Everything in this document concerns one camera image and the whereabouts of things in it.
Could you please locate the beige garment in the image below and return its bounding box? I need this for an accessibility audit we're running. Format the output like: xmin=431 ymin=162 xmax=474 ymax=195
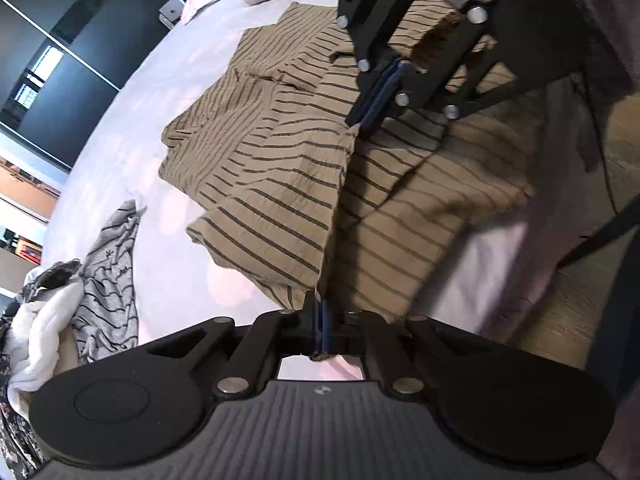
xmin=59 ymin=332 xmax=83 ymax=367

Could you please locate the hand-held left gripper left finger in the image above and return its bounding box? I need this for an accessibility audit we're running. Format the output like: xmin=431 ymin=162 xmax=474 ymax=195
xmin=145 ymin=291 xmax=325 ymax=401

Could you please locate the brown striped shirt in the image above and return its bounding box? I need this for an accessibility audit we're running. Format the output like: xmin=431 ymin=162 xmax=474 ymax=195
xmin=159 ymin=0 xmax=538 ymax=361

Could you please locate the dark floral garment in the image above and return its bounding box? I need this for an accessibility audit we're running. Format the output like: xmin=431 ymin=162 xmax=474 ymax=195
xmin=0 ymin=259 xmax=83 ymax=476

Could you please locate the black sliding-door wardrobe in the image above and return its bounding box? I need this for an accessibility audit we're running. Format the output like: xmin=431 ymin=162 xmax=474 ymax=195
xmin=0 ymin=0 xmax=186 ymax=171

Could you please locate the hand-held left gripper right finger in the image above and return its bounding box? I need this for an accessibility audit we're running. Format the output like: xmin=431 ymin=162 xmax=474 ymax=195
xmin=325 ymin=300 xmax=493 ymax=402

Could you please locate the pale pink patterned pillow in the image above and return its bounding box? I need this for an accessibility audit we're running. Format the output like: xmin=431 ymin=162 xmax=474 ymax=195
xmin=180 ymin=0 xmax=241 ymax=26

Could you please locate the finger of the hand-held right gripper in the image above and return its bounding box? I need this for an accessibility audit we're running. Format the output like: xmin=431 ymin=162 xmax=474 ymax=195
xmin=337 ymin=0 xmax=423 ymax=128
xmin=361 ymin=4 xmax=531 ymax=136

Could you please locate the grey striped garment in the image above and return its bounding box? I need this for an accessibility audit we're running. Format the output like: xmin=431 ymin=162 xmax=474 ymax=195
xmin=70 ymin=199 xmax=148 ymax=366

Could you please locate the white garment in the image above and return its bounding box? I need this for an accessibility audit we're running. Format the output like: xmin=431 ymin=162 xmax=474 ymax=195
xmin=7 ymin=267 xmax=83 ymax=396

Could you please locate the white nightstand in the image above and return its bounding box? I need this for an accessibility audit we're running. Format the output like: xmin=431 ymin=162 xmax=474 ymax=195
xmin=159 ymin=0 xmax=196 ymax=28

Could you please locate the tan hallway door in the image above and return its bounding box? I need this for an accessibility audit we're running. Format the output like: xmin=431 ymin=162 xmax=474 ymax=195
xmin=0 ymin=157 xmax=70 ymax=221

